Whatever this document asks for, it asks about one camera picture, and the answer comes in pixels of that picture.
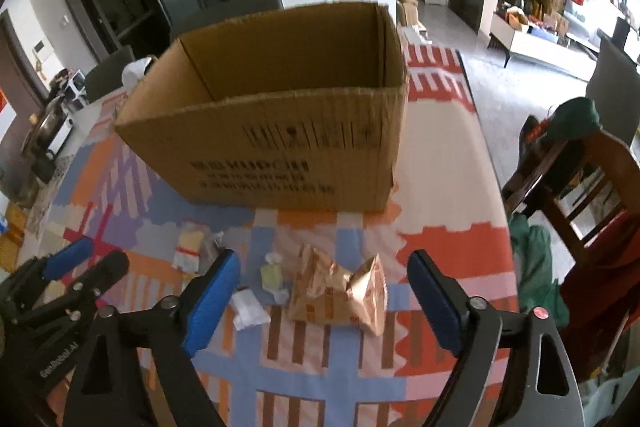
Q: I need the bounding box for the colourful patterned tablecloth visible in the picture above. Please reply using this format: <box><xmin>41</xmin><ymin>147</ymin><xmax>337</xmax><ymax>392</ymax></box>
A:
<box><xmin>20</xmin><ymin>44</ymin><xmax>516</xmax><ymax>426</ymax></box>

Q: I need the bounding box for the green cloth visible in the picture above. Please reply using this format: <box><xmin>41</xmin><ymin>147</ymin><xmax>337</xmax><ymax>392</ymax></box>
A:
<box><xmin>508</xmin><ymin>212</ymin><xmax>570</xmax><ymax>329</ymax></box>

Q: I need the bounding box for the wooden chair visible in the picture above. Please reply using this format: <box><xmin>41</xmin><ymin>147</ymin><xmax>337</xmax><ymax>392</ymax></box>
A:
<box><xmin>502</xmin><ymin>129</ymin><xmax>639</xmax><ymax>381</ymax></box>

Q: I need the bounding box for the electric cooking pot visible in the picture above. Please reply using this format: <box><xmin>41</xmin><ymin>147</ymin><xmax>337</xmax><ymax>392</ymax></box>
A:
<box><xmin>21</xmin><ymin>94</ymin><xmax>74</xmax><ymax>160</ymax></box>

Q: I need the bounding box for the white low tv cabinet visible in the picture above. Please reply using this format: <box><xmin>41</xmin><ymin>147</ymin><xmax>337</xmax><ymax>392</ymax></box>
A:
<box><xmin>489</xmin><ymin>13</ymin><xmax>597</xmax><ymax>81</ymax></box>

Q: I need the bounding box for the brown cardboard box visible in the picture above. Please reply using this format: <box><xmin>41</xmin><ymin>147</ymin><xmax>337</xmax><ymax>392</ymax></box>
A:
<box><xmin>114</xmin><ymin>1</ymin><xmax>408</xmax><ymax>212</ymax></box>

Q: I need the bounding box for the white snack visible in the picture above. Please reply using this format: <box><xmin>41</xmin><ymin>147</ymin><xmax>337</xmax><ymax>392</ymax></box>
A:
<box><xmin>230</xmin><ymin>288</ymin><xmax>271</xmax><ymax>332</ymax></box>

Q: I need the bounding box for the white red striped packet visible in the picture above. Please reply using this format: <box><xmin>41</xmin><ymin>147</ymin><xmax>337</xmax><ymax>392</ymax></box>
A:
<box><xmin>172</xmin><ymin>225</ymin><xmax>205</xmax><ymax>274</ymax></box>

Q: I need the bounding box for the pale green candy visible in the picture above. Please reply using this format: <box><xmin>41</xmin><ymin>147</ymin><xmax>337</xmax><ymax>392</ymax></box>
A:
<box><xmin>260</xmin><ymin>253</ymin><xmax>290</xmax><ymax>306</ymax></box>

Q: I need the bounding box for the floral tissue pouch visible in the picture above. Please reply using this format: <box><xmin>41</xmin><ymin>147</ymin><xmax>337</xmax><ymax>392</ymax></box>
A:
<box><xmin>122</xmin><ymin>55</ymin><xmax>156</xmax><ymax>91</ymax></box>

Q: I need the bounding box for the brown paper snack bag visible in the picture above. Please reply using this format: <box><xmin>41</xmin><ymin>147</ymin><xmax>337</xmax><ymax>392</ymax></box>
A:
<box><xmin>288</xmin><ymin>245</ymin><xmax>388</xmax><ymax>336</ymax></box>

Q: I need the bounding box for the grey side chair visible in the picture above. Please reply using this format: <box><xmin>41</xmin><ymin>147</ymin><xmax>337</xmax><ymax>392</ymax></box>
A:
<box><xmin>586</xmin><ymin>35</ymin><xmax>640</xmax><ymax>146</ymax></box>

